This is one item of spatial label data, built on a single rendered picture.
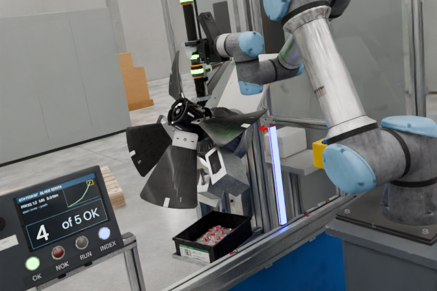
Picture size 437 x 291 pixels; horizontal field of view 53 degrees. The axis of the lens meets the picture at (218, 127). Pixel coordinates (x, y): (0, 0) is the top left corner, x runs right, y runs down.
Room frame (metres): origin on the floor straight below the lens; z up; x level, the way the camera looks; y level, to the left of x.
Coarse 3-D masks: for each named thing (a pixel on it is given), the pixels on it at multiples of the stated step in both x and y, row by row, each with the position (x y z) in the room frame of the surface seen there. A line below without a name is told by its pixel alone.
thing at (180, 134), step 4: (176, 132) 1.61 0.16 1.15; (180, 132) 1.61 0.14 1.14; (184, 132) 1.61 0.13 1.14; (176, 136) 1.60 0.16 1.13; (180, 136) 1.60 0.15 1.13; (184, 136) 1.60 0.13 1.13; (188, 136) 1.60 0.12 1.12; (192, 136) 1.60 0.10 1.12; (196, 136) 1.60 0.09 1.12; (176, 140) 1.59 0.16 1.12; (180, 140) 1.59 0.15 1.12; (188, 140) 1.59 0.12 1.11; (192, 140) 1.59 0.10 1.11; (196, 140) 1.59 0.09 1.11; (172, 144) 1.58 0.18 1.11; (176, 144) 1.58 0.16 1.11; (180, 144) 1.58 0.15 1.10; (184, 144) 1.58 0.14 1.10; (188, 144) 1.58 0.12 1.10; (192, 144) 1.58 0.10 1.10; (192, 148) 1.57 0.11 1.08
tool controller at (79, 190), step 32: (32, 192) 0.83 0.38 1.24; (64, 192) 0.86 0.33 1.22; (96, 192) 0.89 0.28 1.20; (0, 224) 0.77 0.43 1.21; (64, 224) 0.84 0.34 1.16; (96, 224) 0.87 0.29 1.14; (0, 256) 0.76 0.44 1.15; (32, 256) 0.79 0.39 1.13; (64, 256) 0.81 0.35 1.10; (96, 256) 0.84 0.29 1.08; (0, 288) 0.74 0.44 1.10
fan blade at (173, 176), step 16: (160, 160) 1.55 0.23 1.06; (176, 160) 1.54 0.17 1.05; (192, 160) 1.54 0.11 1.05; (160, 176) 1.52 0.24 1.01; (176, 176) 1.51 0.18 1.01; (192, 176) 1.51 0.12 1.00; (144, 192) 1.51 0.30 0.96; (160, 192) 1.49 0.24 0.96; (176, 192) 1.47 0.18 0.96; (192, 192) 1.47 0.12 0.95; (176, 208) 1.44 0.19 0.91; (192, 208) 1.43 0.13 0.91
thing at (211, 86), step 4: (224, 64) 1.67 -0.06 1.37; (220, 68) 1.63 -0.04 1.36; (224, 68) 1.72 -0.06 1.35; (216, 72) 1.60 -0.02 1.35; (220, 72) 1.69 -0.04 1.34; (216, 76) 1.65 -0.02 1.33; (220, 76) 1.72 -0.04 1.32; (212, 80) 1.63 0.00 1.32; (216, 80) 1.69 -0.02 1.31; (208, 84) 1.62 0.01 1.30; (212, 84) 1.68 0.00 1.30; (216, 84) 1.72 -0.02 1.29; (208, 88) 1.66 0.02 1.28; (212, 88) 1.70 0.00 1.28
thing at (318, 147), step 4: (320, 140) 1.47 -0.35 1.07; (312, 144) 1.46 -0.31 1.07; (316, 144) 1.44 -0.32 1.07; (320, 144) 1.43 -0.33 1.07; (324, 144) 1.42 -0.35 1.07; (316, 148) 1.44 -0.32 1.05; (320, 148) 1.43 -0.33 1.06; (324, 148) 1.41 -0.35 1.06; (316, 152) 1.44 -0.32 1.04; (320, 152) 1.43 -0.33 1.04; (316, 156) 1.45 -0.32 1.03; (320, 156) 1.43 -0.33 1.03; (316, 160) 1.45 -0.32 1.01; (320, 160) 1.43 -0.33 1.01; (316, 164) 1.45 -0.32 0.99; (320, 164) 1.43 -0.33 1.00
